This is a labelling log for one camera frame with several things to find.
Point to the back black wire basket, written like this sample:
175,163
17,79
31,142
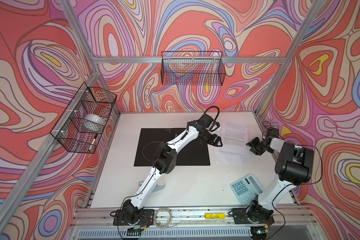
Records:
192,68

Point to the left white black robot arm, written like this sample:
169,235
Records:
165,159

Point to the white tape roll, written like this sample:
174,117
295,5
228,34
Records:
95,119

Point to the black file folder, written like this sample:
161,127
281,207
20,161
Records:
194,154

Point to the teal calculator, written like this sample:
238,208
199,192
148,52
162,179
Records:
246,189

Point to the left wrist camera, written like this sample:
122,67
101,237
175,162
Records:
210,120

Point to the black marker pen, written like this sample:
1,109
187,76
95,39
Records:
92,146

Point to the yellow label tag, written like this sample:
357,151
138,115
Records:
215,216

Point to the left black wire basket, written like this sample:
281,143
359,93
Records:
74,133

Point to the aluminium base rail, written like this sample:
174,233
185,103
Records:
288,215

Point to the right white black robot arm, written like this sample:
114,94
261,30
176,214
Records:
293,167

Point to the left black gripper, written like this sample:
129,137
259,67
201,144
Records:
213,141

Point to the green highlighted printed paper sheet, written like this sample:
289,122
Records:
235,138

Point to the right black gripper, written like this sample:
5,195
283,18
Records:
253,143

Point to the black wire basket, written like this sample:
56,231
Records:
192,68
74,133

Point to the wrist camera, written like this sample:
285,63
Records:
270,131
210,120

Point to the blue white stapler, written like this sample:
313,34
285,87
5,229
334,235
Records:
159,184

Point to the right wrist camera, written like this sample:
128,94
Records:
270,131

